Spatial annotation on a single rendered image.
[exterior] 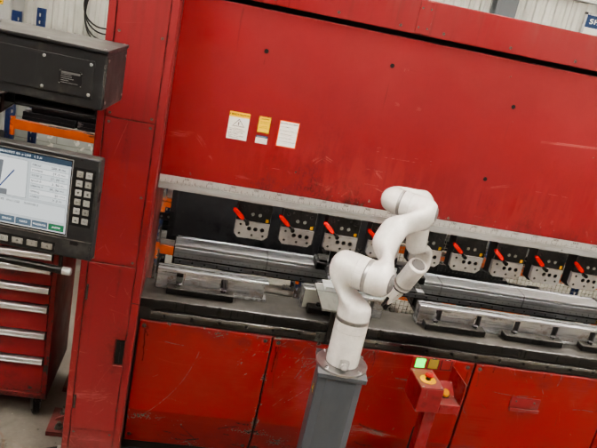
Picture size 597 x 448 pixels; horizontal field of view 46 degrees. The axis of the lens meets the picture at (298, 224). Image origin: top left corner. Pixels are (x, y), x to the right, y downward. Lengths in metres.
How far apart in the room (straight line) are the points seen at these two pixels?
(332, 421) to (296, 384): 0.71
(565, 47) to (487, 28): 0.35
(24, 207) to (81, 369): 0.95
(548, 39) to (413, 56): 0.56
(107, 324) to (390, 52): 1.63
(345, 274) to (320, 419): 0.55
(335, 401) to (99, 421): 1.18
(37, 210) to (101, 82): 0.48
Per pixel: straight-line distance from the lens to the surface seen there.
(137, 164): 2.79
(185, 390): 3.31
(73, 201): 2.42
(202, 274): 3.16
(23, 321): 3.55
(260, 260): 3.43
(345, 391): 2.57
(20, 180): 2.46
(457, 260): 3.29
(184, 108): 2.93
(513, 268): 3.40
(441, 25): 2.99
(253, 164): 2.98
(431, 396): 3.11
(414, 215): 2.59
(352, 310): 2.45
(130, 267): 2.94
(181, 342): 3.18
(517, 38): 3.10
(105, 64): 2.32
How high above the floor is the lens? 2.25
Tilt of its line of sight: 18 degrees down
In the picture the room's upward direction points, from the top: 12 degrees clockwise
